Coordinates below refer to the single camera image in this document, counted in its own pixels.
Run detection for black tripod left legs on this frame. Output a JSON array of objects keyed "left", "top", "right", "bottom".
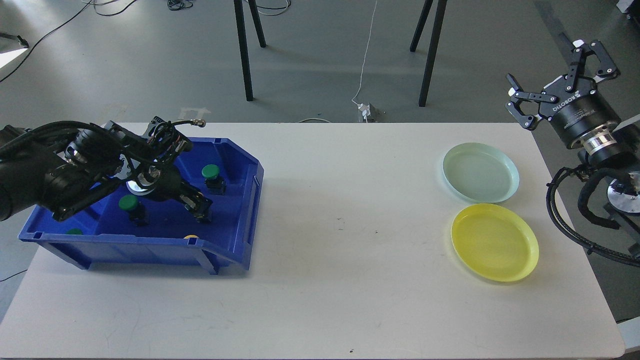
[{"left": 233, "top": 0, "right": 266, "bottom": 101}]

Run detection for black floor cable left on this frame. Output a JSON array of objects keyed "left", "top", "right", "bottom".
[{"left": 0, "top": 0, "right": 137, "bottom": 83}]

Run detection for green button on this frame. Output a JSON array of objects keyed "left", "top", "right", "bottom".
[
  {"left": 201, "top": 164, "right": 227, "bottom": 196},
  {"left": 118, "top": 194, "right": 149, "bottom": 227}
]

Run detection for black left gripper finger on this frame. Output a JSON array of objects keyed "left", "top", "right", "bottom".
[{"left": 178, "top": 182, "right": 213, "bottom": 216}]

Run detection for yellow plate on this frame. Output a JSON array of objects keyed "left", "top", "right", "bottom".
[{"left": 450, "top": 203, "right": 540, "bottom": 283}]

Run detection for black tripod right legs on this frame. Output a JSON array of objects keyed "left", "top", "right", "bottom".
[{"left": 409, "top": 0, "right": 448, "bottom": 108}]

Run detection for white cable on floor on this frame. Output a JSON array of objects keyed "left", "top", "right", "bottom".
[{"left": 298, "top": 0, "right": 379, "bottom": 124}]

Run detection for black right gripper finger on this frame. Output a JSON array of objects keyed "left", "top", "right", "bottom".
[
  {"left": 565, "top": 39, "right": 620, "bottom": 92},
  {"left": 505, "top": 73, "right": 559, "bottom": 132}
]

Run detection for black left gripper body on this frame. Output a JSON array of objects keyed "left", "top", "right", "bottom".
[{"left": 126, "top": 167, "right": 188, "bottom": 202}]

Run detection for black tripod legs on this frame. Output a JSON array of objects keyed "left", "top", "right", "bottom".
[
  {"left": 409, "top": 0, "right": 448, "bottom": 108},
  {"left": 233, "top": 0, "right": 266, "bottom": 101}
]

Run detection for green button front corner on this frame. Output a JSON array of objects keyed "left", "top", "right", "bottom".
[{"left": 65, "top": 227, "right": 84, "bottom": 235}]

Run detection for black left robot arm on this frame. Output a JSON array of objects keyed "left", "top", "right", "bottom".
[{"left": 0, "top": 116, "right": 212, "bottom": 224}]

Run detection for white power adapter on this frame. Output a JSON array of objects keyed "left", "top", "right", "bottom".
[{"left": 357, "top": 103, "right": 381, "bottom": 123}]

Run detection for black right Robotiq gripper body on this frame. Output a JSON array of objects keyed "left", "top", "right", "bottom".
[{"left": 542, "top": 77, "right": 622, "bottom": 150}]

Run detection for light green plate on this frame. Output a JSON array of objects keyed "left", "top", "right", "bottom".
[{"left": 441, "top": 142, "right": 521, "bottom": 204}]

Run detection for blue plastic bin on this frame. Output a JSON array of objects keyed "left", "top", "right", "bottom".
[{"left": 18, "top": 137, "right": 265, "bottom": 275}]

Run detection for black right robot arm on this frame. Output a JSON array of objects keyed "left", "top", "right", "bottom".
[{"left": 505, "top": 35, "right": 640, "bottom": 267}]

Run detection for black cables top floor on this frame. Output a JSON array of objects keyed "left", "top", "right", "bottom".
[{"left": 166, "top": 0, "right": 292, "bottom": 16}]

